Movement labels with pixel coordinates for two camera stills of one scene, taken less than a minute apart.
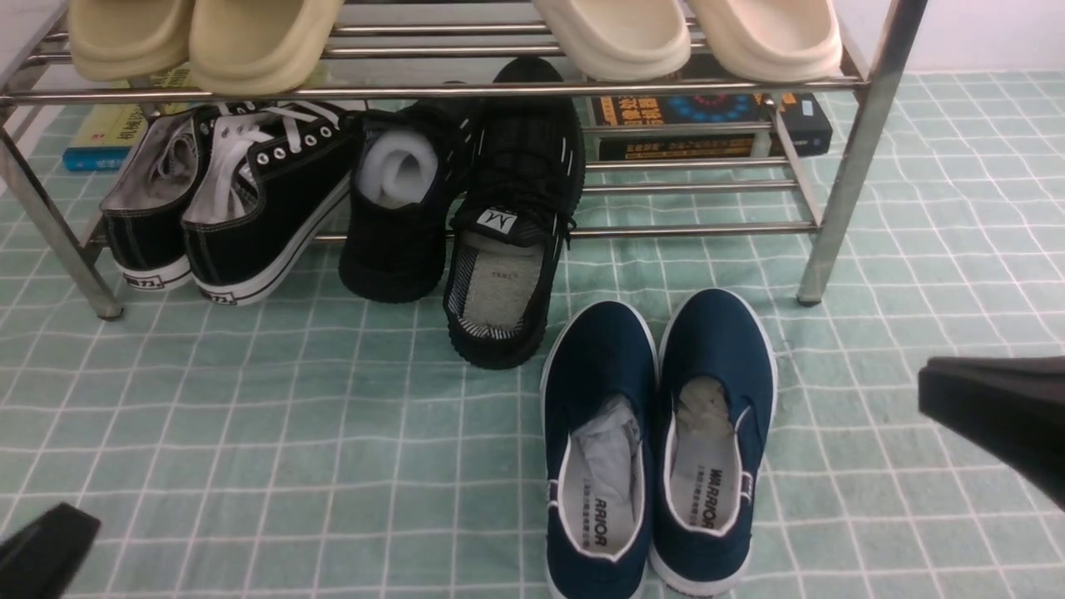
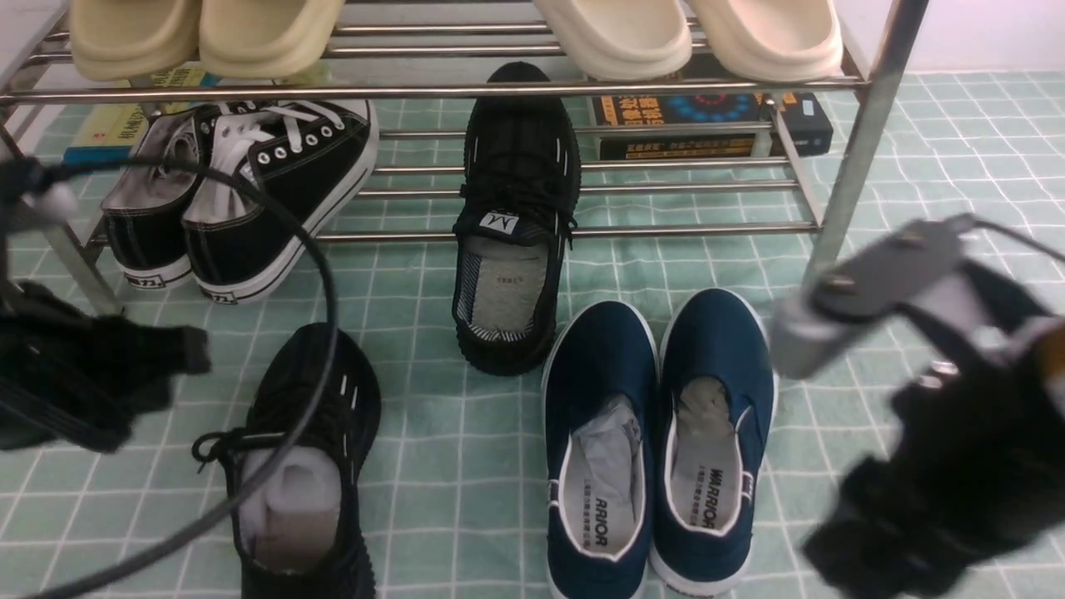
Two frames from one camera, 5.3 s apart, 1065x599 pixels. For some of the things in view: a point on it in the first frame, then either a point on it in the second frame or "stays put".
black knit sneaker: [394, 240] -> [300, 536]
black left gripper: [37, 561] -> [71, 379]
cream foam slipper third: [624, 40] stays put
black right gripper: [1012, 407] -> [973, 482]
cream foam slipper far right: [783, 41] stays put
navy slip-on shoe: [600, 380] stays put
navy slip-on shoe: [715, 397] stays put
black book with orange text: [722, 126] stays put
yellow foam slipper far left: [115, 40] stays put
